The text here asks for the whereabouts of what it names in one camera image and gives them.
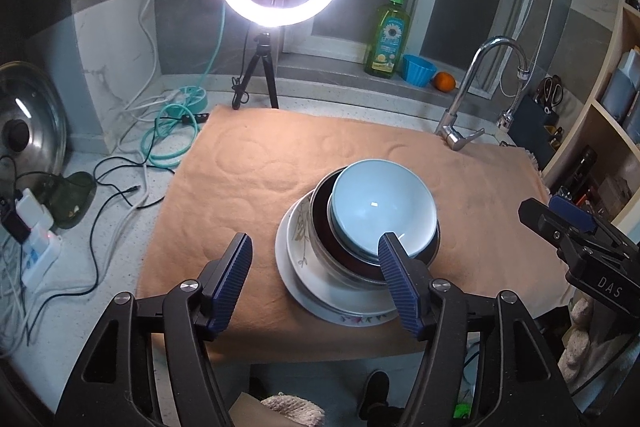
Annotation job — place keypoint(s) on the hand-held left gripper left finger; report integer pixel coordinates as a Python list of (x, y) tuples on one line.
[(227, 287)]

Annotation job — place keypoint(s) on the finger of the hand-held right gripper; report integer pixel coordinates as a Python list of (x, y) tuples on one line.
[(572, 213), (542, 222)]

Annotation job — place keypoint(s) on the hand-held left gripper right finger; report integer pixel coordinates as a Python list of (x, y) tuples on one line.
[(400, 287)]

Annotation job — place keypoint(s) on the pink flower print plate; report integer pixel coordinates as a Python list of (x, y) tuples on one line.
[(350, 318)]

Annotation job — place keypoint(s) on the large shiny steel bowl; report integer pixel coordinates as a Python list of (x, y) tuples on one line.
[(320, 257)]

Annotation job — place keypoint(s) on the light blue ceramic bowl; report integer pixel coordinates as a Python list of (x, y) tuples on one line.
[(380, 202)]

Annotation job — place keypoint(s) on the plain white deep plate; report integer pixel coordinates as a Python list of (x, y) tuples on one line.
[(299, 232)]

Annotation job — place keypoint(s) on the black flashlight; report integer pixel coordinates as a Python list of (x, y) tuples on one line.
[(586, 164)]

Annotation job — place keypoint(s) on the dark blue utensil holder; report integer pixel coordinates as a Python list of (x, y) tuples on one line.
[(535, 122)]

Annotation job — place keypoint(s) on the wooden shelf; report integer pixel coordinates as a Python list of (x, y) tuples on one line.
[(605, 113)]

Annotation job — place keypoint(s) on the black shoe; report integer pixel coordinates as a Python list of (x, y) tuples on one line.
[(375, 392)]

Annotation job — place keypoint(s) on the tan cloth mat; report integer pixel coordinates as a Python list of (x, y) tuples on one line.
[(240, 167)]

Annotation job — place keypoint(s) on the blue storage box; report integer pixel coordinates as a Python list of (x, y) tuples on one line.
[(620, 87)]

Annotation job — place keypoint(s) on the beige knit clothing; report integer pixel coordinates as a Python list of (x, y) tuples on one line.
[(292, 412)]

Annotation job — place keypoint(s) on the chrome kitchen faucet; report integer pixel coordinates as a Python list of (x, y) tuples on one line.
[(462, 97)]

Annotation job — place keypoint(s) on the orange fruit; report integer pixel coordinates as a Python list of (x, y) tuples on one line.
[(443, 82)]

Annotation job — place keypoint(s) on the white power strip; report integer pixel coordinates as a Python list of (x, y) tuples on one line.
[(40, 262)]

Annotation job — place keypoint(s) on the blue ribbed cup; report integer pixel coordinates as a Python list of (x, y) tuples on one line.
[(419, 69)]

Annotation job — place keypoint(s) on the white charger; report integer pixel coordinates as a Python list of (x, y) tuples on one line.
[(32, 209)]

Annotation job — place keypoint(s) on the black power adapter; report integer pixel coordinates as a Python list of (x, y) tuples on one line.
[(15, 224)]

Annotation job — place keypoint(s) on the green dish soap bottle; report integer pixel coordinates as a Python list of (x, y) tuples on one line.
[(387, 47)]

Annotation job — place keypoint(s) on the steel pot lid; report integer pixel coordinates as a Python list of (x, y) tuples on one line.
[(35, 107)]

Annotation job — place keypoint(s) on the black inline switch box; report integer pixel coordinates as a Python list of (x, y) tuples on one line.
[(196, 117)]

